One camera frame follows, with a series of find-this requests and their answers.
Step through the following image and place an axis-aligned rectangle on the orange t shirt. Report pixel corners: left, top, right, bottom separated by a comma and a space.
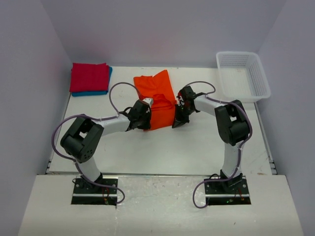
133, 70, 177, 130

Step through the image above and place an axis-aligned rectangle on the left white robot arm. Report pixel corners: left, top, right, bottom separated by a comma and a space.
60, 98, 153, 187

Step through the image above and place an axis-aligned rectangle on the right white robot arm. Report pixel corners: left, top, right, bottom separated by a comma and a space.
172, 86, 252, 186

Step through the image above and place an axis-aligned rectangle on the white plastic basket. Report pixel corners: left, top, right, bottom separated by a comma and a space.
216, 51, 271, 103

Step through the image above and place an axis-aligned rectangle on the folded red t shirt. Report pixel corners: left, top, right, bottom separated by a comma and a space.
69, 63, 109, 92

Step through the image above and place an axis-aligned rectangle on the folded blue t shirt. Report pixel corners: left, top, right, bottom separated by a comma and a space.
71, 67, 113, 97

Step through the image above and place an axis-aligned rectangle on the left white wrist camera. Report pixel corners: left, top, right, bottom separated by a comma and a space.
143, 98, 154, 107

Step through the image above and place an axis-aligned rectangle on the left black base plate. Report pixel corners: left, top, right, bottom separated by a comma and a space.
72, 177, 118, 196

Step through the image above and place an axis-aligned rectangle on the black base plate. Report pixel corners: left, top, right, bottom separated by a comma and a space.
72, 177, 118, 196
204, 172, 249, 195

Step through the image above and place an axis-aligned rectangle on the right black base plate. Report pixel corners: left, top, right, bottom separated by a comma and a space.
204, 172, 249, 195

